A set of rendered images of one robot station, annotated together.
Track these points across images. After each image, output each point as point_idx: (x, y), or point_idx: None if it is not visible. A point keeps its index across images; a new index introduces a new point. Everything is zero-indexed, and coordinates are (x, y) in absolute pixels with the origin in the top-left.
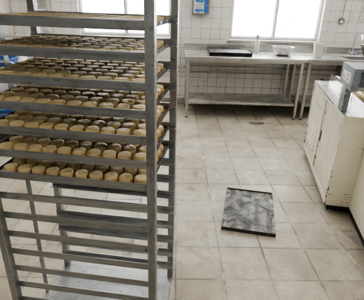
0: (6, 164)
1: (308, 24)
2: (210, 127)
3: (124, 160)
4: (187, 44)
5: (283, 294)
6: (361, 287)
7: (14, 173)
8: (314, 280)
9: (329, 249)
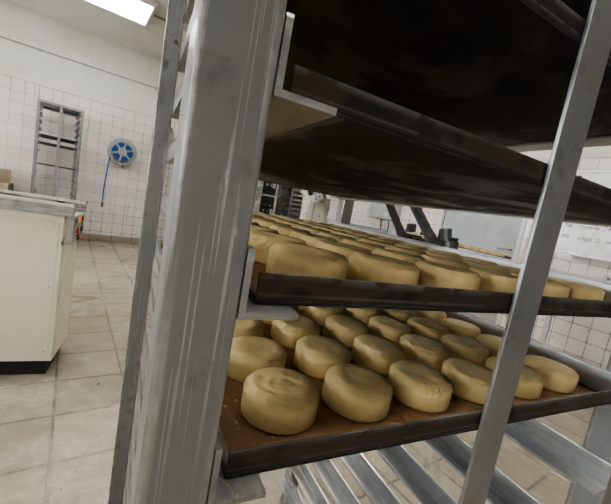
0: (569, 374)
1: None
2: None
3: (358, 229)
4: None
5: (84, 449)
6: (66, 386)
7: (531, 343)
8: (52, 420)
9: None
